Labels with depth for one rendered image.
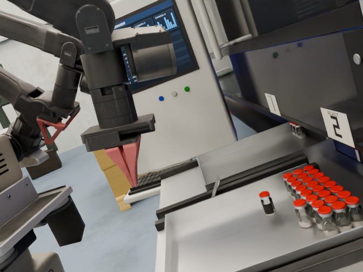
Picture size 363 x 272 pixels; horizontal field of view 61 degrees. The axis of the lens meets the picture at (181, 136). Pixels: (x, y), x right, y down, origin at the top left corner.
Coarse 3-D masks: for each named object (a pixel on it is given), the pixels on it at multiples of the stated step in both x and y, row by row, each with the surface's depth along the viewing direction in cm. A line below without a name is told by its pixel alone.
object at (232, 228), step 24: (240, 192) 69; (168, 216) 70; (192, 216) 70; (216, 216) 68; (240, 216) 64; (264, 216) 61; (288, 216) 58; (168, 240) 62; (192, 240) 62; (216, 240) 59; (240, 240) 56; (264, 240) 54; (288, 240) 52; (312, 240) 50; (336, 240) 44; (168, 264) 55; (192, 264) 55; (216, 264) 53; (240, 264) 50; (264, 264) 44
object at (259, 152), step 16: (272, 128) 102; (288, 128) 102; (240, 144) 102; (256, 144) 102; (272, 144) 97; (288, 144) 92; (304, 144) 88; (320, 144) 76; (208, 160) 103; (224, 160) 99; (240, 160) 94; (256, 160) 89; (272, 160) 77; (288, 160) 77; (208, 176) 91; (224, 176) 87; (240, 176) 77
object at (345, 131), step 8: (328, 112) 55; (336, 112) 52; (328, 120) 56; (344, 120) 50; (328, 128) 57; (336, 128) 54; (344, 128) 51; (328, 136) 58; (336, 136) 55; (344, 136) 52; (352, 144) 51
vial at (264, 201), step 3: (261, 198) 60; (264, 198) 59; (267, 198) 59; (270, 198) 60; (261, 201) 60; (264, 201) 60; (267, 201) 59; (270, 201) 59; (261, 204) 61; (264, 204) 60; (273, 204) 60; (273, 207) 60; (264, 210) 61; (273, 213) 60
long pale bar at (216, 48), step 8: (200, 0) 102; (200, 8) 103; (208, 16) 104; (208, 24) 104; (208, 32) 105; (216, 40) 106; (232, 40) 106; (216, 48) 106; (224, 48) 107; (216, 56) 107
